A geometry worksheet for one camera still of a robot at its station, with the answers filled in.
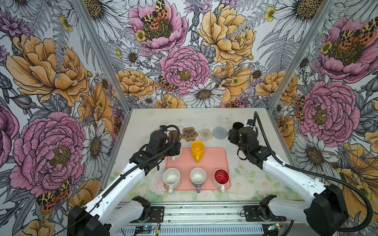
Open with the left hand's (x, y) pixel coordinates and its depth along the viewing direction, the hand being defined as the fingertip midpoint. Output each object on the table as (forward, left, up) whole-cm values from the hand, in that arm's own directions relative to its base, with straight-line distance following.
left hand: (173, 148), depth 79 cm
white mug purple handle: (-9, -13, -17) cm, 23 cm away
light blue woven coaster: (+23, -30, -17) cm, 42 cm away
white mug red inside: (-11, -26, -15) cm, 32 cm away
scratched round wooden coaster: (+22, +3, -20) cm, 30 cm away
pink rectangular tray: (+2, -23, -17) cm, 29 cm away
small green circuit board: (-33, +13, -17) cm, 40 cm away
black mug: (+21, -40, -6) cm, 45 cm away
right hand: (+7, -33, +1) cm, 34 cm away
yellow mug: (+8, -13, -13) cm, 20 cm away
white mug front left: (-10, +2, -16) cm, 18 cm away
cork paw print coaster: (+21, -8, -16) cm, 28 cm away
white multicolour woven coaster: (+21, -20, -16) cm, 33 cm away
